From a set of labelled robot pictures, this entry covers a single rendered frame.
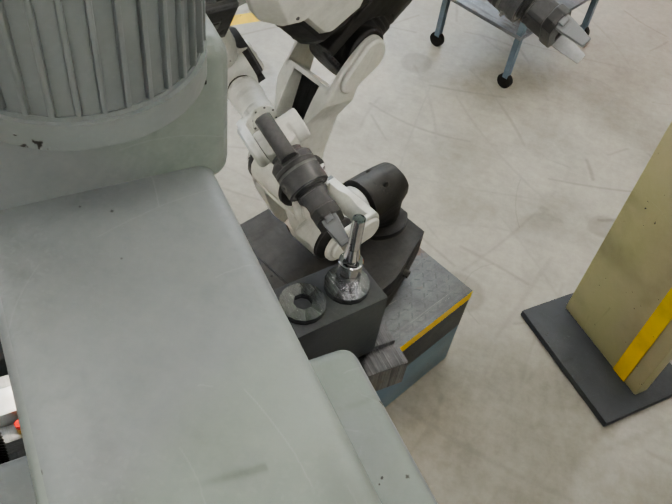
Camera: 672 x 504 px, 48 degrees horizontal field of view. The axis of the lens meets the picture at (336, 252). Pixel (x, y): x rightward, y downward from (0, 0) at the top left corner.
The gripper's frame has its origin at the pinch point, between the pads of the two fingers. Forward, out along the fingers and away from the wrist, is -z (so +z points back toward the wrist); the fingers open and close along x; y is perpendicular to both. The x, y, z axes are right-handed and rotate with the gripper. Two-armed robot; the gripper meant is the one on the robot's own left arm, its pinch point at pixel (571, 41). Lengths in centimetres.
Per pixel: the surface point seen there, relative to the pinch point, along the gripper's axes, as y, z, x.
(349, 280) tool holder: -60, -2, 7
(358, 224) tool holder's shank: -51, 2, 17
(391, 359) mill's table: -69, -17, -13
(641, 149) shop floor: 48, -26, -246
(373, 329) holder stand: -66, -11, -5
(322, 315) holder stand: -68, -3, 8
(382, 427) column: -59, -24, 67
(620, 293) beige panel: -18, -54, -133
